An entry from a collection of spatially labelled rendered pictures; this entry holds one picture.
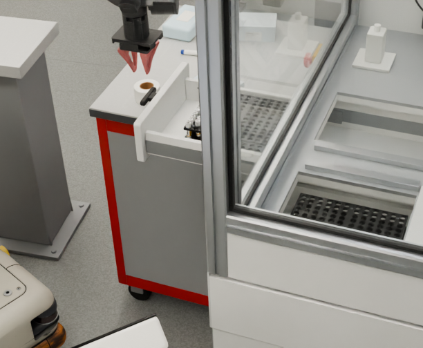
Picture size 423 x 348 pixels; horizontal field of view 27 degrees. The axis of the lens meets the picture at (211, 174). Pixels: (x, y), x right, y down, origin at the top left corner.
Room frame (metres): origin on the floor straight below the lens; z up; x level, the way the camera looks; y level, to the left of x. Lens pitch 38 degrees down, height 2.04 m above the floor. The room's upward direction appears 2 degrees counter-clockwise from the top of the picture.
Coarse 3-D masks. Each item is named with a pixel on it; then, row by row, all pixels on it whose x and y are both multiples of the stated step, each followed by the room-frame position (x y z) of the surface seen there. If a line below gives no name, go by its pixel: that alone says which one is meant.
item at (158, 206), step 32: (128, 64) 2.16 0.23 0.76; (160, 64) 2.15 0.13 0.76; (192, 64) 2.14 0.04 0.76; (128, 96) 1.99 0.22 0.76; (128, 128) 1.91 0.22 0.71; (128, 160) 1.92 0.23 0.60; (160, 160) 1.88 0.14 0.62; (128, 192) 1.92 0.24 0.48; (160, 192) 1.88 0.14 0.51; (192, 192) 1.84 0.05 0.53; (128, 224) 1.93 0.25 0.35; (160, 224) 1.88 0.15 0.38; (192, 224) 1.85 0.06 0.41; (128, 256) 1.93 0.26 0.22; (160, 256) 1.89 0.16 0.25; (192, 256) 1.85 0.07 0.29; (160, 288) 1.89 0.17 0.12; (192, 288) 1.85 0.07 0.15
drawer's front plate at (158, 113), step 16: (176, 80) 1.80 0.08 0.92; (160, 96) 1.72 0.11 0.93; (176, 96) 1.80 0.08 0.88; (144, 112) 1.66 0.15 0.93; (160, 112) 1.71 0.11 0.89; (176, 112) 1.79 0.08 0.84; (144, 128) 1.63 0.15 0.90; (160, 128) 1.70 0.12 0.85; (144, 144) 1.62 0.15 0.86; (144, 160) 1.61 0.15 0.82
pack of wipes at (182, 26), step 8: (184, 8) 2.40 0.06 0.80; (192, 8) 2.40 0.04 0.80; (176, 16) 2.35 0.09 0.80; (184, 16) 2.35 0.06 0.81; (192, 16) 2.35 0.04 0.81; (168, 24) 2.30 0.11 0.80; (176, 24) 2.30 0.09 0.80; (184, 24) 2.30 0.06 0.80; (192, 24) 2.30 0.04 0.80; (168, 32) 2.30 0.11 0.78; (176, 32) 2.28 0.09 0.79; (184, 32) 2.27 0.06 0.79; (192, 32) 2.28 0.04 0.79; (184, 40) 2.27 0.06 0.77
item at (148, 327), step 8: (144, 320) 0.77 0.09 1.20; (152, 320) 0.77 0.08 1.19; (120, 328) 0.76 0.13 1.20; (128, 328) 0.76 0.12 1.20; (136, 328) 0.76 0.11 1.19; (144, 328) 0.76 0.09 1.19; (152, 328) 0.77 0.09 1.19; (160, 328) 0.77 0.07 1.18; (104, 336) 0.75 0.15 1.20; (112, 336) 0.75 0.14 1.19; (120, 336) 0.75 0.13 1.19; (128, 336) 0.75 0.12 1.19; (136, 336) 0.75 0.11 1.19; (144, 336) 0.76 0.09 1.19; (152, 336) 0.76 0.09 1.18; (160, 336) 0.76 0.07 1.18; (80, 344) 0.74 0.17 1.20; (88, 344) 0.74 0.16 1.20; (96, 344) 0.74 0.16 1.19; (104, 344) 0.74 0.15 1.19; (112, 344) 0.74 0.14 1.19; (120, 344) 0.74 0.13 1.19; (128, 344) 0.74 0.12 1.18; (136, 344) 0.75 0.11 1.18; (144, 344) 0.75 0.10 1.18; (152, 344) 0.75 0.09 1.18; (160, 344) 0.75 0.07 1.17
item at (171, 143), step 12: (192, 84) 1.84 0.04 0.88; (192, 96) 1.84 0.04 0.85; (180, 108) 1.80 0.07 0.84; (192, 108) 1.80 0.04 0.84; (180, 120) 1.75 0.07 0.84; (156, 132) 1.62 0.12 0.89; (168, 132) 1.70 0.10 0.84; (180, 132) 1.70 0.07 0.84; (156, 144) 1.61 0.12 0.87; (168, 144) 1.60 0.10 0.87; (180, 144) 1.59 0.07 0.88; (192, 144) 1.58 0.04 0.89; (168, 156) 1.60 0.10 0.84; (180, 156) 1.59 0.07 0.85; (192, 156) 1.58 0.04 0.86
